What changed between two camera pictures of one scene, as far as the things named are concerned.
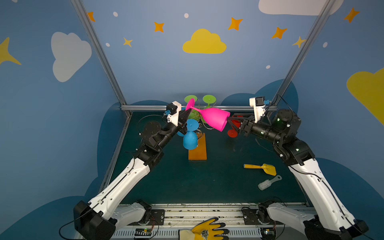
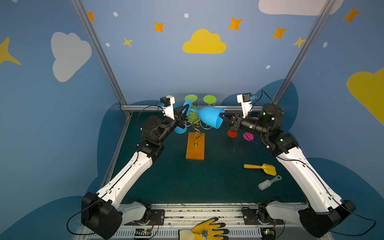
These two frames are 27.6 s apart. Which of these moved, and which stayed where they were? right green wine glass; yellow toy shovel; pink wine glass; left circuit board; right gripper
Moved: pink wine glass
Stayed: left circuit board; right green wine glass; right gripper; yellow toy shovel
